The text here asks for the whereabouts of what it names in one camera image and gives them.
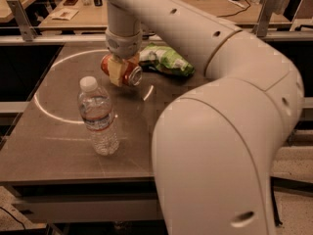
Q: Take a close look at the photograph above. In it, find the black cable on desk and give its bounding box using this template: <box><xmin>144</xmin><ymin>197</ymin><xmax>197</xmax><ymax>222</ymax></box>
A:
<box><xmin>217</xmin><ymin>0</ymin><xmax>252</xmax><ymax>19</ymax></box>

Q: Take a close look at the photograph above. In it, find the grey metal bracket right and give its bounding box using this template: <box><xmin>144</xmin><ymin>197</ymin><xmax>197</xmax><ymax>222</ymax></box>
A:
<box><xmin>252</xmin><ymin>0</ymin><xmax>277</xmax><ymax>37</ymax></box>

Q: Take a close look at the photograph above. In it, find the red coke can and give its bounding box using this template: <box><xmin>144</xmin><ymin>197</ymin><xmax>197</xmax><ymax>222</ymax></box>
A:
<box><xmin>101</xmin><ymin>54</ymin><xmax>142</xmax><ymax>87</ymax></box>

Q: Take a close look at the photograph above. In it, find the grey metal bracket left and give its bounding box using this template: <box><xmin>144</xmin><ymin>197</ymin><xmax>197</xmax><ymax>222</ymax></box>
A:
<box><xmin>7</xmin><ymin>0</ymin><xmax>37</xmax><ymax>41</ymax></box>

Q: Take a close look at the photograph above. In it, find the paper packet on desk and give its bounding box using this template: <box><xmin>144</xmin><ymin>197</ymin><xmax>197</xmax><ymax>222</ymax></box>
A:
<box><xmin>51</xmin><ymin>8</ymin><xmax>78</xmax><ymax>21</ymax></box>

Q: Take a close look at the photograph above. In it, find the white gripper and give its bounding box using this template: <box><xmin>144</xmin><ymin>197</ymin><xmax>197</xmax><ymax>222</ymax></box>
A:
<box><xmin>106</xmin><ymin>29</ymin><xmax>142</xmax><ymax>87</ymax></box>

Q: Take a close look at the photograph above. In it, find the green chip bag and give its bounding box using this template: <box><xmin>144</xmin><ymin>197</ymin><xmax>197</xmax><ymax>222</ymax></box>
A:
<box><xmin>139</xmin><ymin>43</ymin><xmax>195</xmax><ymax>77</ymax></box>

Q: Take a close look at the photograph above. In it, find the clear plastic water bottle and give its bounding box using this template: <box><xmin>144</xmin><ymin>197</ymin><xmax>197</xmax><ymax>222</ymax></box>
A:
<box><xmin>77</xmin><ymin>76</ymin><xmax>119</xmax><ymax>156</ymax></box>

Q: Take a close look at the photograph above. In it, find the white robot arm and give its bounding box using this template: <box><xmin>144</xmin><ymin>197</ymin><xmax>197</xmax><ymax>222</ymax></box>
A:
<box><xmin>107</xmin><ymin>0</ymin><xmax>304</xmax><ymax>235</ymax></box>

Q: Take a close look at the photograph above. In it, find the grey metal bracket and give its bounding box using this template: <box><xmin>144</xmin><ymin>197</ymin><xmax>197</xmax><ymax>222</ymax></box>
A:
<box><xmin>7</xmin><ymin>0</ymin><xmax>37</xmax><ymax>41</ymax></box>
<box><xmin>252</xmin><ymin>0</ymin><xmax>277</xmax><ymax>37</ymax></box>

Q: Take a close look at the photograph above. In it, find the white table drawer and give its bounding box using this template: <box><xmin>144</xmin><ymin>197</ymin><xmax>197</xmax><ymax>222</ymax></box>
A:
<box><xmin>13</xmin><ymin>194</ymin><xmax>163</xmax><ymax>223</ymax></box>

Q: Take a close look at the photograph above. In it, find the black floor pole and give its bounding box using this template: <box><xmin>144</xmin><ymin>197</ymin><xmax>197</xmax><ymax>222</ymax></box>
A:
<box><xmin>270</xmin><ymin>177</ymin><xmax>283</xmax><ymax>227</ymax></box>

